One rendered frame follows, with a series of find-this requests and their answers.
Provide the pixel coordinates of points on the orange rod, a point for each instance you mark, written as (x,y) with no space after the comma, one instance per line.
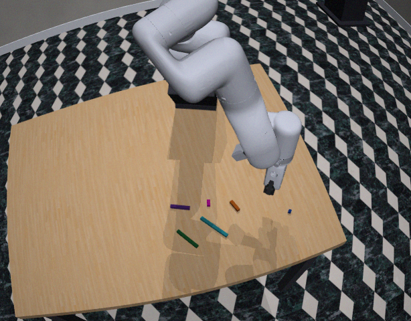
(234,205)

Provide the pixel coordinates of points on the purple rod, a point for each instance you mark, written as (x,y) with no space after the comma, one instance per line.
(184,207)

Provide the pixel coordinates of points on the dark green rod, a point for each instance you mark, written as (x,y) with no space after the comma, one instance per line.
(187,239)

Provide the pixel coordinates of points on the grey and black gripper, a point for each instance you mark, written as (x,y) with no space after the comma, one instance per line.
(273,179)

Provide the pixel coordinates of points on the turquoise rod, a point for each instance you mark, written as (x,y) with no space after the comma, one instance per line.
(214,226)

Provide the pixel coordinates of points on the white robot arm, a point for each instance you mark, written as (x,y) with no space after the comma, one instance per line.
(196,56)

